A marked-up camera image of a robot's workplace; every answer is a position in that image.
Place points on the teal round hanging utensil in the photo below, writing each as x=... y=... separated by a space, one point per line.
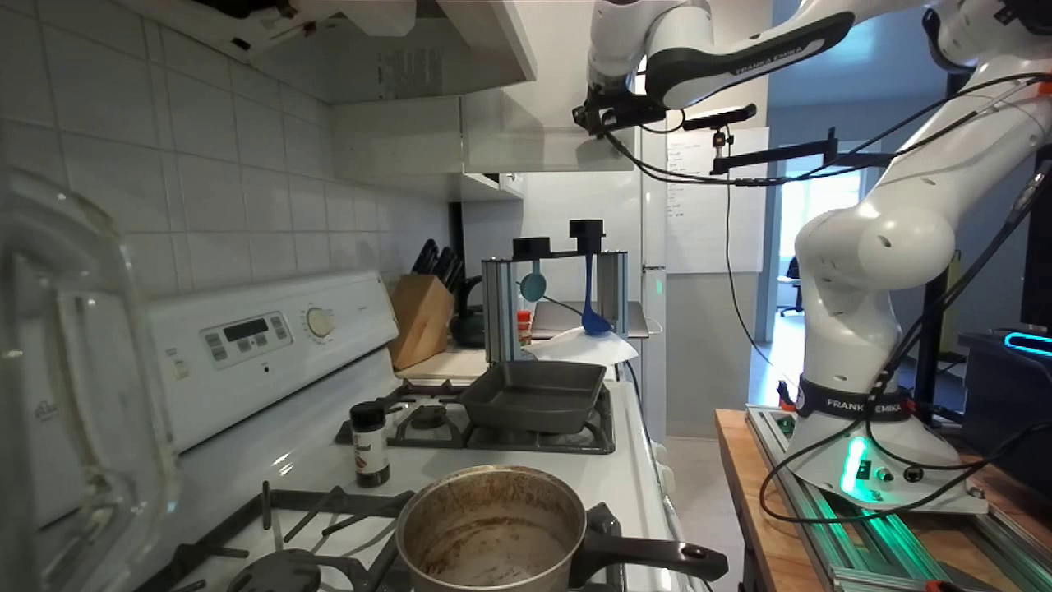
x=535 y=282

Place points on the white gas stove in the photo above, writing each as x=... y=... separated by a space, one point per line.
x=258 y=388

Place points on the wooden knife block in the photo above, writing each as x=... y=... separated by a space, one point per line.
x=423 y=311

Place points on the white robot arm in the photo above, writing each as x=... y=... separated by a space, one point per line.
x=658 y=52

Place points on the range hood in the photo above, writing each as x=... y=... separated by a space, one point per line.
x=358 y=51

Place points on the steel utensil rack stand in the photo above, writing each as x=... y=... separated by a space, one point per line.
x=510 y=320

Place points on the blue hanging spatula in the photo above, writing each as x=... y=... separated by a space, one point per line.
x=593 y=320

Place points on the clear glass baking dish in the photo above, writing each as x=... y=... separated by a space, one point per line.
x=90 y=473

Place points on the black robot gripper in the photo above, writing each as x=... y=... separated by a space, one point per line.
x=612 y=105

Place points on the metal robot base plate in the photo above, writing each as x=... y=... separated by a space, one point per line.
x=874 y=480

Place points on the dark spice jar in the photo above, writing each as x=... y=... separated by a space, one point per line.
x=368 y=446

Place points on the steel saucepan with black handle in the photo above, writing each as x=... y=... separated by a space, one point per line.
x=521 y=531

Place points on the white refrigerator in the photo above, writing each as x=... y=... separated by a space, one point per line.
x=695 y=263

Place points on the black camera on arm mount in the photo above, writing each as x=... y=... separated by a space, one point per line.
x=827 y=150

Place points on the dark square baking pan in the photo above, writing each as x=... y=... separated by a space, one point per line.
x=535 y=396

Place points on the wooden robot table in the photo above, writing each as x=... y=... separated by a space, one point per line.
x=801 y=539

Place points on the white top cabinet door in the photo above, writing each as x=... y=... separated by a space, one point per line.
x=527 y=125

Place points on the black monitor equipment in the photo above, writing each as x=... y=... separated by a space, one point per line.
x=1009 y=372

